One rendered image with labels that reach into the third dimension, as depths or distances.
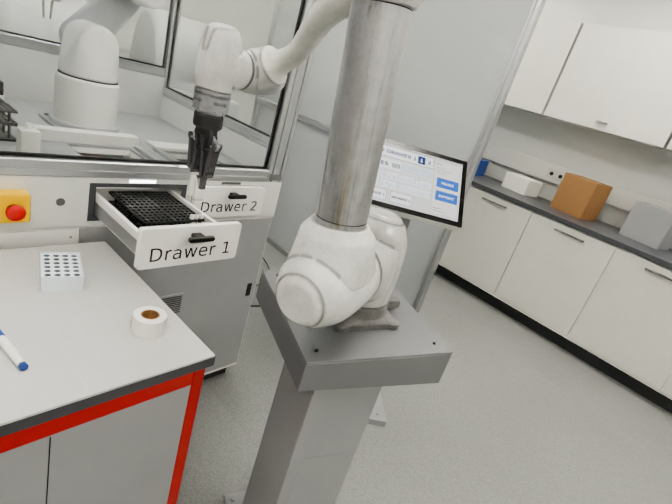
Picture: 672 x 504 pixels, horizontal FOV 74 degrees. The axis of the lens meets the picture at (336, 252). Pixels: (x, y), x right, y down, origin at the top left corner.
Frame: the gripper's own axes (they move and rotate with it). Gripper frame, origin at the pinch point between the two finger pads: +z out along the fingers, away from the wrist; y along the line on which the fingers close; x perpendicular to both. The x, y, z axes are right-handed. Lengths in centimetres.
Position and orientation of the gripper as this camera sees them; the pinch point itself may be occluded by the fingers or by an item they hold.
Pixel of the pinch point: (197, 186)
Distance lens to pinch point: 128.9
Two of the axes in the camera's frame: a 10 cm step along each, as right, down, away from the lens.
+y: 7.1, 4.3, -5.6
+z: -2.7, 9.0, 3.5
